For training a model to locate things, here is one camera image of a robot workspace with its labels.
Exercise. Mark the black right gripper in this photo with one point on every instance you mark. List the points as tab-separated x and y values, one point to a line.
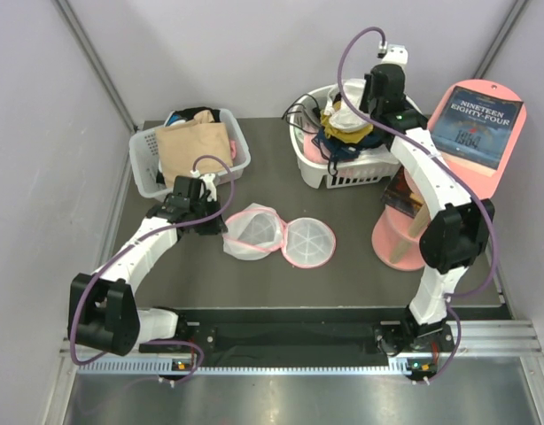
367	77

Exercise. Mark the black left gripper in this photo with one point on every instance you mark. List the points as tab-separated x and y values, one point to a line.
216	227

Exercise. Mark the white mesh laundry bag pink zipper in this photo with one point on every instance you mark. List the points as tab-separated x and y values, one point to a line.
258	231

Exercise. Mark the white bra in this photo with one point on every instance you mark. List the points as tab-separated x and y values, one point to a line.
353	89

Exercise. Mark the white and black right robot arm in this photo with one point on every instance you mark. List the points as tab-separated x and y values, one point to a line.
448	233

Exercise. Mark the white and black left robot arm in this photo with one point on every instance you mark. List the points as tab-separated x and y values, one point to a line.
103	314

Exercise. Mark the round white laundry basket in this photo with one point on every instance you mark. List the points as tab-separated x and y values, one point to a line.
345	173

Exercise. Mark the yellow garment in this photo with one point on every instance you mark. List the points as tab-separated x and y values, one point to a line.
343	133

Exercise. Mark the white garment in round basket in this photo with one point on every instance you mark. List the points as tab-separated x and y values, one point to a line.
381	154

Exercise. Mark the beige folded garment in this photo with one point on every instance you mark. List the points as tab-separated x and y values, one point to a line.
180	146

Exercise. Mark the pink garment in round basket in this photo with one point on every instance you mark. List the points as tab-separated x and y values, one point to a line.
311	151

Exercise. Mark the Nineteen Eighty-Four book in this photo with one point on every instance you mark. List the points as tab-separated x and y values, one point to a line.
473	129

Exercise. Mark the rectangular white plastic basket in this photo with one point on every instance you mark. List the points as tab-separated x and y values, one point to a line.
144	157

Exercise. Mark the pink two-tier wooden shelf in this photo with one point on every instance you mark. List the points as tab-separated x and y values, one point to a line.
395	238

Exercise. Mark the stack of dark books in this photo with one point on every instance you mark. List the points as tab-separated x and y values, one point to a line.
401	197

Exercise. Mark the black garment in rectangular basket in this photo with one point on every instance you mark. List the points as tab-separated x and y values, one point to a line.
198	114

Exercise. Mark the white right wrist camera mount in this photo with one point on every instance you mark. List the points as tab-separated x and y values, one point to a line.
394	54

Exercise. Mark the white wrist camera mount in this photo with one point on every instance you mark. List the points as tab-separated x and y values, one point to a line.
394	54
208	188

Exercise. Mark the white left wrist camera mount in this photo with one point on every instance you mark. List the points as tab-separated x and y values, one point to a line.
208	188

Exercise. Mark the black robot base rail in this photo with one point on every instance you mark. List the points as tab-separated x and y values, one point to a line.
269	337

